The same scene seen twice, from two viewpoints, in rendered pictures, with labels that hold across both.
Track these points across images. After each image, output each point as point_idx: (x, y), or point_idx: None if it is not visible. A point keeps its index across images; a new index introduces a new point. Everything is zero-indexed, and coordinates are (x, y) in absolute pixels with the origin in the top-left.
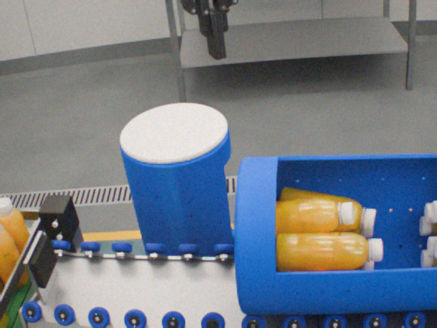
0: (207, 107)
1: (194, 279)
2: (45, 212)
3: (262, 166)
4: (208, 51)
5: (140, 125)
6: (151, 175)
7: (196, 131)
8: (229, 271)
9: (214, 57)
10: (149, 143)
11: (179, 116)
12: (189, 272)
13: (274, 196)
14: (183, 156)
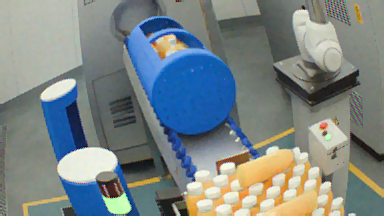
0: (62, 159)
1: (198, 156)
2: (179, 192)
3: (179, 52)
4: (178, 1)
5: (80, 175)
6: (121, 172)
7: (85, 156)
8: (186, 150)
9: (182, 0)
10: (99, 166)
11: (71, 165)
12: (194, 159)
13: (198, 48)
14: (110, 152)
